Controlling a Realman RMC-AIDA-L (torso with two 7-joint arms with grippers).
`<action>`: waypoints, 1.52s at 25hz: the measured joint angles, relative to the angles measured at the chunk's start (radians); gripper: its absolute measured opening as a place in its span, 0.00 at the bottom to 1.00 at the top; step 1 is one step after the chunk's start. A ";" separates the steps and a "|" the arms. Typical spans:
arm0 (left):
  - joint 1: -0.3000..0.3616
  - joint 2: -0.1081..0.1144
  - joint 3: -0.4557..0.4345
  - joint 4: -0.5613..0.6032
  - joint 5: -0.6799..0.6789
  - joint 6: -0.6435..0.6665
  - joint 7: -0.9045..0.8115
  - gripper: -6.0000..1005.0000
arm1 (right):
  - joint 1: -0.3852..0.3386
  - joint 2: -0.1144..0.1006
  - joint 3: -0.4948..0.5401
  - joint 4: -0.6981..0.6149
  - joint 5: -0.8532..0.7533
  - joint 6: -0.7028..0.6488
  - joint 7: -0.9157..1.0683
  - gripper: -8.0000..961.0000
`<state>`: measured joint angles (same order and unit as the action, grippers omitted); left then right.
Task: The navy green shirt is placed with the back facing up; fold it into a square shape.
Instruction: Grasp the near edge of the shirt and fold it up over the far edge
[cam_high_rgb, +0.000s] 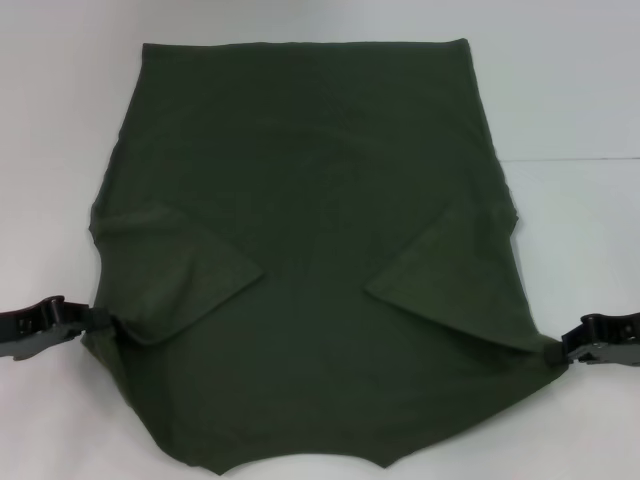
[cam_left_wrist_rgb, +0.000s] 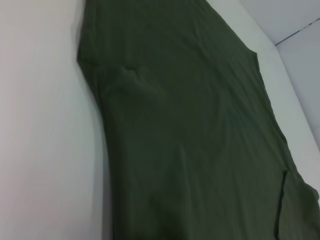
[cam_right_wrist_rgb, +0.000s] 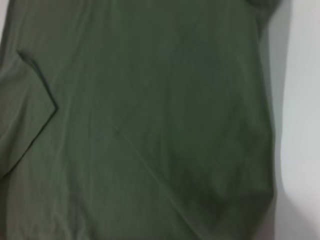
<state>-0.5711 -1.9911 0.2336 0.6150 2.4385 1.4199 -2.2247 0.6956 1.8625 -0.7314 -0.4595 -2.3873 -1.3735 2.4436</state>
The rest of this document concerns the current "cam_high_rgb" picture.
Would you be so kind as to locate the dark green t-shirt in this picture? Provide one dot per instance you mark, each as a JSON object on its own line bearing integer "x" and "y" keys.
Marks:
{"x": 320, "y": 200}

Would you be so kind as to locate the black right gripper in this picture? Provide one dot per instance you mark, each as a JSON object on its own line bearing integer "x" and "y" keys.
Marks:
{"x": 622, "y": 340}

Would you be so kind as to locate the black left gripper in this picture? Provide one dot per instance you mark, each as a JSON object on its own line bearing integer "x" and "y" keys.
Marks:
{"x": 17, "y": 332}

